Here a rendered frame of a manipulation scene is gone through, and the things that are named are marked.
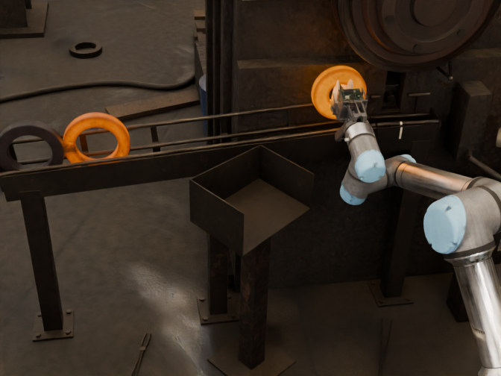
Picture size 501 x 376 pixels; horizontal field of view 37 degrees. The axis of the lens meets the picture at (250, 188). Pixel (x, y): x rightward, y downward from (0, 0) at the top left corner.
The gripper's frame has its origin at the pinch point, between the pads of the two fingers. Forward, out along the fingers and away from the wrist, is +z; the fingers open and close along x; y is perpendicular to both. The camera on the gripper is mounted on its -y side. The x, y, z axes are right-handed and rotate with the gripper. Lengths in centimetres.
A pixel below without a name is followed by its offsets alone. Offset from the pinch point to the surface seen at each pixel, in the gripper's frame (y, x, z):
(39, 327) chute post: -79, 96, -21
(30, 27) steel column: -142, 117, 224
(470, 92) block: -4.9, -40.7, -1.2
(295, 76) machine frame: -2.7, 10.9, 8.6
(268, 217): -16.0, 25.0, -32.3
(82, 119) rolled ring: -5, 73, 0
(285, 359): -74, 18, -46
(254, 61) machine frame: -0.1, 22.5, 13.4
